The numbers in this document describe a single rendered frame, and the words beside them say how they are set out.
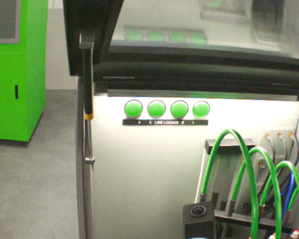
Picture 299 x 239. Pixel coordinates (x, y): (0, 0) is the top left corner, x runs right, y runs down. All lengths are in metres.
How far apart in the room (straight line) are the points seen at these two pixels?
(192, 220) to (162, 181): 0.66
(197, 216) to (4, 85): 3.04
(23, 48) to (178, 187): 2.34
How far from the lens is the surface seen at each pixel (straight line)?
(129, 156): 1.18
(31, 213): 2.95
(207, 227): 0.58
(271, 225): 1.22
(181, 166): 1.22
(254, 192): 0.84
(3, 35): 3.39
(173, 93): 1.08
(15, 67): 3.44
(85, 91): 0.81
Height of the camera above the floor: 1.83
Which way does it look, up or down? 25 degrees down
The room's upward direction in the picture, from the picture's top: 5 degrees clockwise
